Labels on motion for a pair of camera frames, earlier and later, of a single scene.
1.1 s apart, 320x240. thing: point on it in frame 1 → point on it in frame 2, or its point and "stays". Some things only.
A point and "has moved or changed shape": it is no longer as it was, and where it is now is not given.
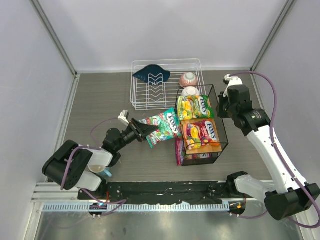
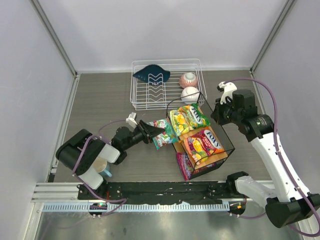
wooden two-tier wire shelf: x=203 y=134 has moved or changed shape
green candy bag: x=192 y=107 → x=188 y=118
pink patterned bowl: x=188 y=79 stays
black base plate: x=208 y=192 stays
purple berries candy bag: x=180 y=150 → x=186 y=167
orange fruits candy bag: x=201 y=134 → x=202 y=144
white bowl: x=190 y=91 stays
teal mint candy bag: x=168 y=124 has moved or changed shape
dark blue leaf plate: x=153 y=74 stays
